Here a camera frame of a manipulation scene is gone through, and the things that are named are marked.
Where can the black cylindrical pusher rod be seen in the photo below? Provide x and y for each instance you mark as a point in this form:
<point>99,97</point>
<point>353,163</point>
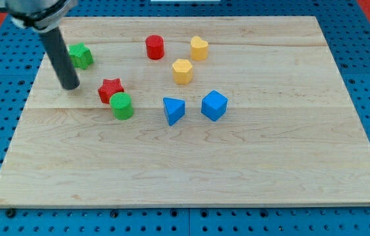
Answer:
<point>58,55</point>

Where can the green star block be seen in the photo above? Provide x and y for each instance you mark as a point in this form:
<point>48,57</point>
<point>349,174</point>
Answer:
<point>80,55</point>

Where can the red star block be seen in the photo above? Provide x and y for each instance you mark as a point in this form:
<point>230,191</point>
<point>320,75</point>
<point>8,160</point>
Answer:
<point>109,87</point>

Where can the blue triangle block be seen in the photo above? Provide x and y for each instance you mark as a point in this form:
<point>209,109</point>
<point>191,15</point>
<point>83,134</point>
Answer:
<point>174,109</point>

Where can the green cylinder block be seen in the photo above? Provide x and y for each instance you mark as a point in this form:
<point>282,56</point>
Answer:
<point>121,105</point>

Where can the red cylinder block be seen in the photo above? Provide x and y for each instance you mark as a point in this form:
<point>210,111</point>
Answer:
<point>154,47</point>

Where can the yellow hexagon block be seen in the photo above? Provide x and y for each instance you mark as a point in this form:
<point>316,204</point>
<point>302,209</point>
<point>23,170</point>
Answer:
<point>182,71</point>

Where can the yellow heart block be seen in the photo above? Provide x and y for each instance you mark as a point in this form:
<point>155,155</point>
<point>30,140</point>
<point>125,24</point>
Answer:
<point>199,48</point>

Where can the light wooden board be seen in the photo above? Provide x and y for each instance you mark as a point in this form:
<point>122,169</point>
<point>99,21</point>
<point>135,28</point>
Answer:
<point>290,136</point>

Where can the blue cube block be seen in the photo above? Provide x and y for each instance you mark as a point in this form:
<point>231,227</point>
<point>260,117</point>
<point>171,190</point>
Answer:
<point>214,105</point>

